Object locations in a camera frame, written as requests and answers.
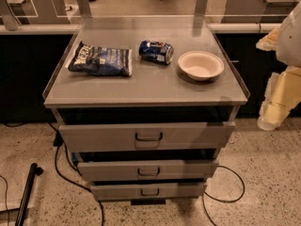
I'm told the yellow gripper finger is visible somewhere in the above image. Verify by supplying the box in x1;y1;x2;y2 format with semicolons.
257;66;301;131
256;27;279;51

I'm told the grey top drawer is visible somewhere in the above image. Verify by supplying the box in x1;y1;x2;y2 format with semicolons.
59;121;235;153

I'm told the grey drawer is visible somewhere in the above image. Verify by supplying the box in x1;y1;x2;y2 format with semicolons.
78;160;218;182
59;121;235;153
91;182;207;202

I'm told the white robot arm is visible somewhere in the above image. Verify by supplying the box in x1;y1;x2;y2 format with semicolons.
256;2;301;131

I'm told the grey drawer cabinet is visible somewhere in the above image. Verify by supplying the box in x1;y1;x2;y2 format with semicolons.
43;15;249;190

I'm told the grey middle drawer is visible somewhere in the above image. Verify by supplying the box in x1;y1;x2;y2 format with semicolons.
78;160;218;182

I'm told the grey bottom drawer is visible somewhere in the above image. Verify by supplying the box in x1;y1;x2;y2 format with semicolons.
91;182;207;202

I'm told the grey desk right background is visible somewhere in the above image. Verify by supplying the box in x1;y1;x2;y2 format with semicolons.
222;0;300;24

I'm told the grey desk background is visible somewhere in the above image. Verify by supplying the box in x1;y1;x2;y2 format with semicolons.
222;0;300;24
1;0;70;24

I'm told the white bowl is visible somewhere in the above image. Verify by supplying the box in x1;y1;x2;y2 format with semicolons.
178;51;225;81

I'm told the blue soda can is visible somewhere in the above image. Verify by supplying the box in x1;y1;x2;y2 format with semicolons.
138;40;174;65

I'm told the blue chip bag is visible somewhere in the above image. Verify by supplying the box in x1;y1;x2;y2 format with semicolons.
68;42;132;77

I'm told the grey desk left background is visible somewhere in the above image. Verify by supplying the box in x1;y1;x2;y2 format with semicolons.
1;0;70;24

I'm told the black pole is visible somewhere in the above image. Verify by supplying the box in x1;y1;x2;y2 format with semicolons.
15;163;43;226

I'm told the black floor cable right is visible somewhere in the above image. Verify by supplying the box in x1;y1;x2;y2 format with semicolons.
201;165;246;226

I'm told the black floor cable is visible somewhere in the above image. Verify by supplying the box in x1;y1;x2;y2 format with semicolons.
201;165;246;226
46;121;105;226

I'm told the black floor cable left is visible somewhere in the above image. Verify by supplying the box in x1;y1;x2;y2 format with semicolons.
46;121;105;226

